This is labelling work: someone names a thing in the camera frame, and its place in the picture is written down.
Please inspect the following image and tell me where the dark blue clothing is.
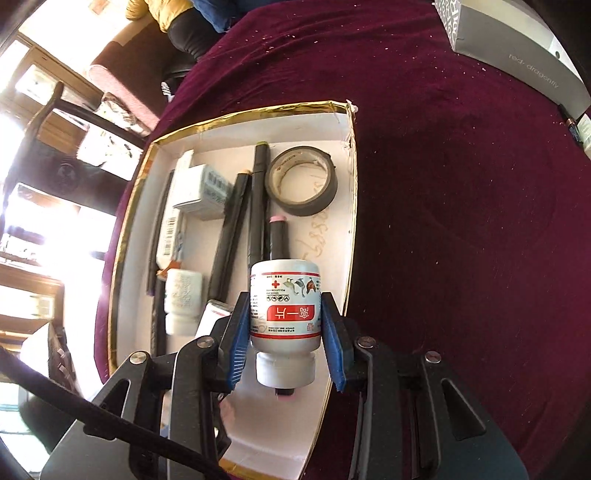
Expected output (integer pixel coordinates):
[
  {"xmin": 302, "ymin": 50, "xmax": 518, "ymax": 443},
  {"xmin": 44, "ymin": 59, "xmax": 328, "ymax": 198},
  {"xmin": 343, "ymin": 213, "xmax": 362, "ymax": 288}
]
[{"xmin": 191, "ymin": 0, "xmax": 259, "ymax": 33}]

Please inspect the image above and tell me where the black tape roll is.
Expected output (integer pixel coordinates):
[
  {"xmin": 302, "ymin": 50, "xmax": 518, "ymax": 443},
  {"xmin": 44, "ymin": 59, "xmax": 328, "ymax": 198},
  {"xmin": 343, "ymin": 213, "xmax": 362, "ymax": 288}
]
[{"xmin": 264, "ymin": 145, "xmax": 339, "ymax": 217}]

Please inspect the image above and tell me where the white long medicine carton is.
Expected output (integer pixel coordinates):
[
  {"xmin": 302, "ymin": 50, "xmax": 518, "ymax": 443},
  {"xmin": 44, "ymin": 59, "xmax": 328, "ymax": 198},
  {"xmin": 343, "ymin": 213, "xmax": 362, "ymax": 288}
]
[{"xmin": 156, "ymin": 151, "xmax": 194, "ymax": 278}]

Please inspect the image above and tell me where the long grey cardboard box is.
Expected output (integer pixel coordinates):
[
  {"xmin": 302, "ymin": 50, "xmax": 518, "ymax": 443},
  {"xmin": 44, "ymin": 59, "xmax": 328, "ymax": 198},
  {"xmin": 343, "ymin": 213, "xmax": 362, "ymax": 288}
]
[{"xmin": 434, "ymin": 0, "xmax": 591, "ymax": 117}]

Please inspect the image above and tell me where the black marker pink cap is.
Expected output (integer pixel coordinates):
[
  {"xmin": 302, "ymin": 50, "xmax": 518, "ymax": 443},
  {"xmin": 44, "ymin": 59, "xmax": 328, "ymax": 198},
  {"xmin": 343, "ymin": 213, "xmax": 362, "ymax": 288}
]
[{"xmin": 268, "ymin": 215, "xmax": 296, "ymax": 398}]

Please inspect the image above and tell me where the blue white medicine box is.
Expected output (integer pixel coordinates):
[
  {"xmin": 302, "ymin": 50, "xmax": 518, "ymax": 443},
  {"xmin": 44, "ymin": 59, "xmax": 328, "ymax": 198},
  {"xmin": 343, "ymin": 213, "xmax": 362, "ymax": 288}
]
[{"xmin": 173, "ymin": 164, "xmax": 233, "ymax": 221}]

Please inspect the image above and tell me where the small white bottle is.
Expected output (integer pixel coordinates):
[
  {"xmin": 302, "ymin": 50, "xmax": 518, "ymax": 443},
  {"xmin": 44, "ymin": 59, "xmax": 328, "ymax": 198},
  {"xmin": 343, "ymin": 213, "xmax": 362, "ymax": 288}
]
[{"xmin": 164, "ymin": 270, "xmax": 204, "ymax": 337}]

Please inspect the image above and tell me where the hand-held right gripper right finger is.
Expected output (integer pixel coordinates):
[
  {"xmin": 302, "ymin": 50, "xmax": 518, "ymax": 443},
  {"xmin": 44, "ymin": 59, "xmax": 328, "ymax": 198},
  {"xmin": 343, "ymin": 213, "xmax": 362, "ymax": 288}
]
[{"xmin": 320, "ymin": 292, "xmax": 529, "ymax": 480}]

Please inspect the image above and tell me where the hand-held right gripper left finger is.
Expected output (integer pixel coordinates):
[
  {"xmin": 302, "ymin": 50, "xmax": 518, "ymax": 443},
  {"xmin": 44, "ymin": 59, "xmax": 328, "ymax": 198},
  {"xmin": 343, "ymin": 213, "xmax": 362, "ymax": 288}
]
[{"xmin": 39, "ymin": 291, "xmax": 252, "ymax": 480}]

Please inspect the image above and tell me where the black chair frame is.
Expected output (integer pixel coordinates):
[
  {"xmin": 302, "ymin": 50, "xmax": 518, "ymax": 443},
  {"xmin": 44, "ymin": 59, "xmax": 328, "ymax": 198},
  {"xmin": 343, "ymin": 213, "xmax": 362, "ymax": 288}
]
[{"xmin": 23, "ymin": 80, "xmax": 149, "ymax": 195}]

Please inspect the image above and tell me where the black marker yellow cap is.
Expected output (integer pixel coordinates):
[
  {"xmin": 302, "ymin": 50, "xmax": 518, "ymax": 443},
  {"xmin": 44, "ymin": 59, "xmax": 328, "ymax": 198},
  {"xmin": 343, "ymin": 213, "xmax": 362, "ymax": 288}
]
[{"xmin": 249, "ymin": 141, "xmax": 272, "ymax": 274}]

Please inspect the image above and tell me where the pink brown sofa armrest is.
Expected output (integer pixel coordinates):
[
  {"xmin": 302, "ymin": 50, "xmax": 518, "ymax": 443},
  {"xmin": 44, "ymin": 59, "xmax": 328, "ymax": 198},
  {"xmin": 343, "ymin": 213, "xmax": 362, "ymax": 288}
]
[{"xmin": 88, "ymin": 39, "xmax": 161, "ymax": 136}]

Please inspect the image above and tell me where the yellow jacket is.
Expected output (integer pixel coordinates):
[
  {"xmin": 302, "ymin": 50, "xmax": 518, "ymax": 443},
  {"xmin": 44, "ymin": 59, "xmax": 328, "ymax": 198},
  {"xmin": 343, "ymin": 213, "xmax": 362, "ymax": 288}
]
[{"xmin": 127, "ymin": 0, "xmax": 195, "ymax": 33}]

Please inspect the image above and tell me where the white bottle red label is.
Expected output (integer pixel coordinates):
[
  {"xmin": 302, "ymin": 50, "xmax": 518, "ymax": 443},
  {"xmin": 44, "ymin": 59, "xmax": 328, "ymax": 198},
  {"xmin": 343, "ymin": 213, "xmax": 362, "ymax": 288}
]
[{"xmin": 248, "ymin": 259, "xmax": 322, "ymax": 388}]

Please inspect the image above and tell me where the black marker purple cap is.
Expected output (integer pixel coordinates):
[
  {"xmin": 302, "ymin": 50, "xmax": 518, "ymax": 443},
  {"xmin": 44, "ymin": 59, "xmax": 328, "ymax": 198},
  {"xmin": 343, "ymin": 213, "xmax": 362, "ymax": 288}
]
[{"xmin": 147, "ymin": 170, "xmax": 177, "ymax": 297}]

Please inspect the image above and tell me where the black marker gold cap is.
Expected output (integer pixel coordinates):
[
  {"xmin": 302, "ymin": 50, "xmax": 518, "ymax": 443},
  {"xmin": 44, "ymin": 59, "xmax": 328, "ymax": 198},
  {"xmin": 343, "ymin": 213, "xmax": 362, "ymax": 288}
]
[{"xmin": 208, "ymin": 172, "xmax": 253, "ymax": 308}]

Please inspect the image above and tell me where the black cable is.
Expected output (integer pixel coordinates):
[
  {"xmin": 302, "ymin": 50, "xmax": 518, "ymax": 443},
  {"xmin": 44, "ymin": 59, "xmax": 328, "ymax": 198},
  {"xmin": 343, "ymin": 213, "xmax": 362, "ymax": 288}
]
[{"xmin": 0, "ymin": 344, "xmax": 219, "ymax": 480}]

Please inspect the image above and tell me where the gold-rimmed cardboard box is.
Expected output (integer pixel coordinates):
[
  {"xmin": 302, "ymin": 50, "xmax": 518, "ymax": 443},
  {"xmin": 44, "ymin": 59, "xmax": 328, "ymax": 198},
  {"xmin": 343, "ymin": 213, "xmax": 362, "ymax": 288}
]
[{"xmin": 107, "ymin": 99, "xmax": 359, "ymax": 480}]

